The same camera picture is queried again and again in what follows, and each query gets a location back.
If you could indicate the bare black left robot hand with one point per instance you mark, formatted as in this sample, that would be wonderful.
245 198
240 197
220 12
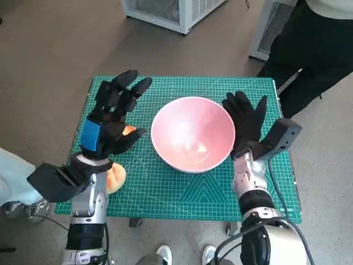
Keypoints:
110 129

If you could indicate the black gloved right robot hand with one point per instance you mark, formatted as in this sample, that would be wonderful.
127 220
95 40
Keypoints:
248 124

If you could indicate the long striped toy bread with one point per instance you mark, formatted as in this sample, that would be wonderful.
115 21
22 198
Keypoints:
129 129

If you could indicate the round toy bread bun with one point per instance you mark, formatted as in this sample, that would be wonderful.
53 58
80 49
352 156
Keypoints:
117 176

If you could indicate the pink bowl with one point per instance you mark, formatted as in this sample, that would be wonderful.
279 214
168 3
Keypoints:
193 132

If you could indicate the green cutting mat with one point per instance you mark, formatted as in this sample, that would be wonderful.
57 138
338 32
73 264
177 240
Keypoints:
154 193

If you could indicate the white mesh cabinet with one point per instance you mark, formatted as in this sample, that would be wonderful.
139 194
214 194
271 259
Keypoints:
267 33
154 13

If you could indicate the person in black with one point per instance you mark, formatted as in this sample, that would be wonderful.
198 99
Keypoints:
317 55

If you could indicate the person in light trousers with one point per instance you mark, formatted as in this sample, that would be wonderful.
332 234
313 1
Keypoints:
13 176

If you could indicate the person's white shoe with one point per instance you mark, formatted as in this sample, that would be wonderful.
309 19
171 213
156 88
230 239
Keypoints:
209 254
164 254

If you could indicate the person's grey trouser leg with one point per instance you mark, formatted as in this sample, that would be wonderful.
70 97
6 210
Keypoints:
150 260

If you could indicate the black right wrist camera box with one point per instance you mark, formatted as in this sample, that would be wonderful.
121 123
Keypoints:
284 135

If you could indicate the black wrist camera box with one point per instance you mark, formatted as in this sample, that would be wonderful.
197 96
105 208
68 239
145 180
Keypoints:
284 135
49 182

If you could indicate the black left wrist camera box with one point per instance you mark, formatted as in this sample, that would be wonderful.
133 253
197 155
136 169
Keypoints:
49 182

